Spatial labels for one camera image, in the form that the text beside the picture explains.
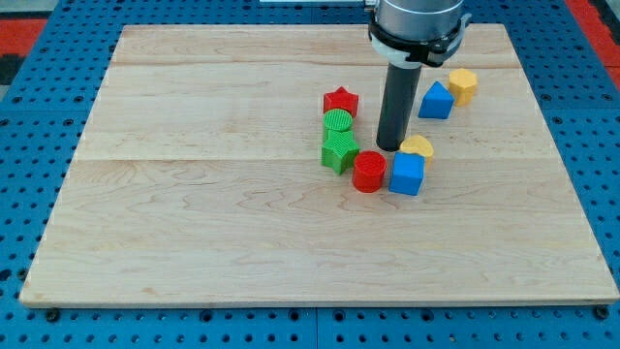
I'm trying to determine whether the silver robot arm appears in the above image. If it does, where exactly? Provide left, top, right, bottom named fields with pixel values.
left=368, top=0, right=472, bottom=69

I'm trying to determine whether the blue triangle block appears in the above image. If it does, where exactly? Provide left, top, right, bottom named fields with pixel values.
left=418, top=81, right=454, bottom=119

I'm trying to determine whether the yellow hexagon block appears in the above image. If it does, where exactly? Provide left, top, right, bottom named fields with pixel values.
left=449, top=68, right=478, bottom=107

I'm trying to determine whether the green star block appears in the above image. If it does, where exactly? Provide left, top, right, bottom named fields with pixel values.
left=321, top=130, right=359, bottom=175

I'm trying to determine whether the red cylinder block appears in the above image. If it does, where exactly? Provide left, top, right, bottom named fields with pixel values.
left=352, top=150, right=387, bottom=193

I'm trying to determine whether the green cylinder block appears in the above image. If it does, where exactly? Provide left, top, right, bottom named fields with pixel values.
left=323, top=109, right=354, bottom=142

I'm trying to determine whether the red star block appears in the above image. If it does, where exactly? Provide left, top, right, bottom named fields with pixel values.
left=323, top=86, right=359, bottom=118

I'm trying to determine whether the wooden board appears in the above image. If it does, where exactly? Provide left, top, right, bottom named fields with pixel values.
left=19, top=24, right=619, bottom=308

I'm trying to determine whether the blue cube block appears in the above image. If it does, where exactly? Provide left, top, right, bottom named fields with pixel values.
left=388, top=152, right=425, bottom=196

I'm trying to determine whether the yellow heart block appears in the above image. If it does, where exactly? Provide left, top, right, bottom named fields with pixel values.
left=398, top=135, right=435, bottom=168

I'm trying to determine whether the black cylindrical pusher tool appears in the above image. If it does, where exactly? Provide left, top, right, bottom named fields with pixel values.
left=376, top=64, right=421, bottom=151

